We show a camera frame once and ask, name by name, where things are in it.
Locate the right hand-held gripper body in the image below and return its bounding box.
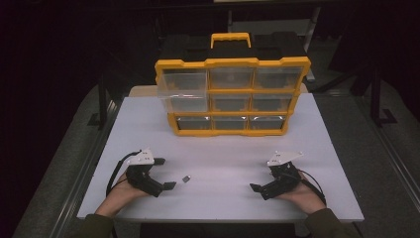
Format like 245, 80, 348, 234
259, 151, 304, 201

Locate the beige side table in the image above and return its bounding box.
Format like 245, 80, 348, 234
128, 84, 160, 98

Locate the person's left hand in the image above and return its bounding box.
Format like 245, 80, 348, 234
95, 173, 150, 218

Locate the set of clear organizer drawers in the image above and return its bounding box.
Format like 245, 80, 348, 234
175, 66, 304, 131

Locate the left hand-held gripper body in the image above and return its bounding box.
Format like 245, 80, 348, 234
126, 148, 165, 198

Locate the person's right hand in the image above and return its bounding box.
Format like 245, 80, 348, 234
278, 172, 326, 216

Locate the yellow and black organizer case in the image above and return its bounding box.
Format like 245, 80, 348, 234
154, 32, 312, 138

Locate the hand-held gripper cable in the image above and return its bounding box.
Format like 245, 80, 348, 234
105, 151, 142, 197
296, 169, 328, 206

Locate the dark metal stand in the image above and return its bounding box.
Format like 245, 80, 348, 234
87, 73, 110, 131
369, 63, 398, 128

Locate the left hand-held gripper cable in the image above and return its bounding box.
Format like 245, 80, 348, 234
105, 151, 142, 197

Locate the clear plastic drawer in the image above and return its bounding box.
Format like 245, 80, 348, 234
157, 69, 210, 114

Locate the right hand-held gripper cable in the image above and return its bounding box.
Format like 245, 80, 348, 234
296, 169, 328, 206

